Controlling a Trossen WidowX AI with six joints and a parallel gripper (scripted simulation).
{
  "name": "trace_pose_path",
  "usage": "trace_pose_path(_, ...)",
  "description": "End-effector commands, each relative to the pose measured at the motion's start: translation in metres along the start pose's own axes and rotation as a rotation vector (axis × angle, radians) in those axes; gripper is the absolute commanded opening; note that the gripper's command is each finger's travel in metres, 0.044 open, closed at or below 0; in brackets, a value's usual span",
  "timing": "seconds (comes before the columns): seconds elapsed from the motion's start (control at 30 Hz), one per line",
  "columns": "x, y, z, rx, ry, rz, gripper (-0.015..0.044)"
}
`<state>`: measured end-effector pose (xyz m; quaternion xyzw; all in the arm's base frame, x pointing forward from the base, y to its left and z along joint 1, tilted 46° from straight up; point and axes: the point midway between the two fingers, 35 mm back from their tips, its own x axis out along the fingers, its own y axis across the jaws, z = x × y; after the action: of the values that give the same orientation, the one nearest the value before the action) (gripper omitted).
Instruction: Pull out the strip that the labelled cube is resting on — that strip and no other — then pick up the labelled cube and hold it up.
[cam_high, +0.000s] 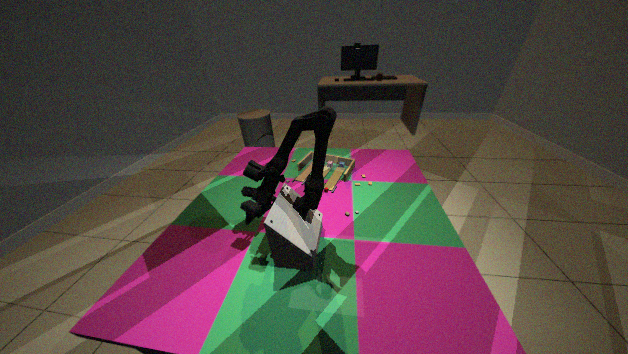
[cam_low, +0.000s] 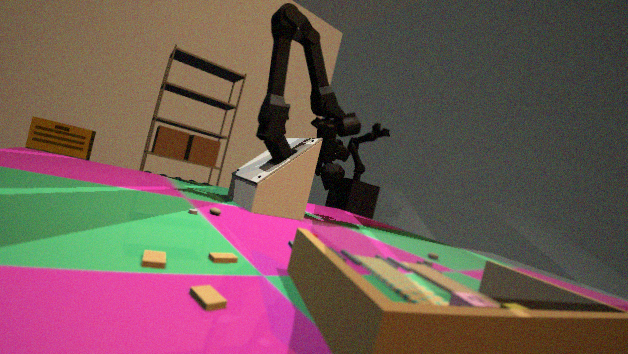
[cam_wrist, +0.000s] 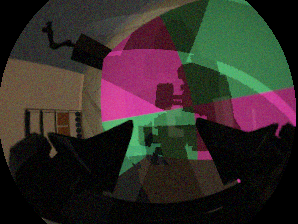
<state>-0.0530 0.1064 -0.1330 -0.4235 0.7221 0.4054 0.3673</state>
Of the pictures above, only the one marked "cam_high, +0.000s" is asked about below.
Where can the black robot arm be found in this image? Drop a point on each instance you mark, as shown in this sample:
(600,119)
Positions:
(321,122)

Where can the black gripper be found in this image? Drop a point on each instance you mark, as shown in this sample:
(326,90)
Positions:
(261,206)

